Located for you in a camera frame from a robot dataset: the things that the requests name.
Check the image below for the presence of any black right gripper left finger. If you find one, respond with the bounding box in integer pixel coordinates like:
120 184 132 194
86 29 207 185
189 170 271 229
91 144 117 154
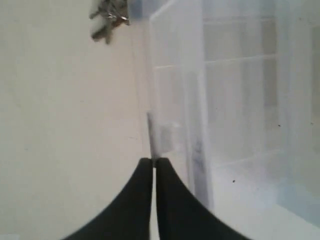
65 158 153 240

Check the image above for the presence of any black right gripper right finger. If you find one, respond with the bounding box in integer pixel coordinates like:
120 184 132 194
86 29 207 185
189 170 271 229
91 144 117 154
155 158 246 240

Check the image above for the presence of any clear drawer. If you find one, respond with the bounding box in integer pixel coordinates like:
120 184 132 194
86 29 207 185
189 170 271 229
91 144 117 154
144 0 320 209

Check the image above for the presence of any key bunch with blue fob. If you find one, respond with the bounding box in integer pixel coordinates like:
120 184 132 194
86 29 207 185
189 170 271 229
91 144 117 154
88 0 130 45

